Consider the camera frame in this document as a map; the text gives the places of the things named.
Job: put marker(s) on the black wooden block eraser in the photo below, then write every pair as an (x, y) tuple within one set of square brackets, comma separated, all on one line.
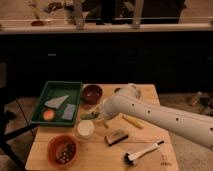
[(115, 137)]

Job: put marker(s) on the white black dish brush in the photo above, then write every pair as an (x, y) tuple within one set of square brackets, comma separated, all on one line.
[(131, 158)]

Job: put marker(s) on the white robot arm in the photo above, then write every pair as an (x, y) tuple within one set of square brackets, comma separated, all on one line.
[(194, 127)]

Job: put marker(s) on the purple bowl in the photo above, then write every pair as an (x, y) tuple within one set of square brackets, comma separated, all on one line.
[(91, 94)]

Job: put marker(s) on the white round container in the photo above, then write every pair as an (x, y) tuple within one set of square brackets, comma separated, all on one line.
[(85, 128)]

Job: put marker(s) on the green pepper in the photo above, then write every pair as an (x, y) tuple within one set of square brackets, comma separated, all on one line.
[(89, 116)]

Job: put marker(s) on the green plastic tray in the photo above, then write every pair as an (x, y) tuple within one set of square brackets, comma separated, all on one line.
[(54, 89)]

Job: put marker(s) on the orange peach fruit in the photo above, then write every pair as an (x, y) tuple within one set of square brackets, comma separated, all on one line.
[(48, 115)]

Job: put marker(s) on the grey blue sponge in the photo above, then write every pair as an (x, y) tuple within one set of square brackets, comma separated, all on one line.
[(69, 112)]

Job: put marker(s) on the orange bowl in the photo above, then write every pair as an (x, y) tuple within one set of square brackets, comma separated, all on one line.
[(62, 151)]

